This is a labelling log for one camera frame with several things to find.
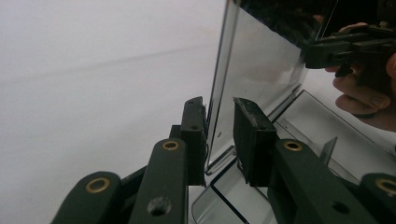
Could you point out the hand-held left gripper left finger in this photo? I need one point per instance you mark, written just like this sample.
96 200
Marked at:
193 140

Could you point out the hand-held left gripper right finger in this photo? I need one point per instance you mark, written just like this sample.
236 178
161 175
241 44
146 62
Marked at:
255 140

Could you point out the clear plastic compartment box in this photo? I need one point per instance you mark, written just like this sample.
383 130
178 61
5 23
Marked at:
258 68

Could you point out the white table board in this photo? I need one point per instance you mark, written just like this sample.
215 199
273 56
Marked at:
77 130

